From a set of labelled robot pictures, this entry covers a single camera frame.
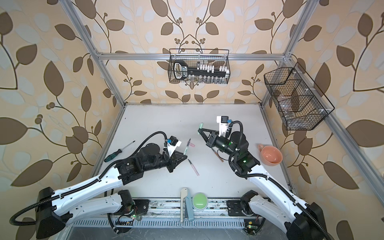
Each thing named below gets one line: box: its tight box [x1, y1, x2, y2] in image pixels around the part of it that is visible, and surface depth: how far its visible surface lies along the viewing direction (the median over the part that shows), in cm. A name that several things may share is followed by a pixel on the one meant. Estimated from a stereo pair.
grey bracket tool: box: [180, 188, 194, 223], surface depth 74 cm
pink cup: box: [257, 144, 283, 166], surface depth 90 cm
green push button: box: [192, 192, 208, 211], surface depth 77 cm
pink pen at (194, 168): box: [187, 159, 200, 176], surface depth 88 cm
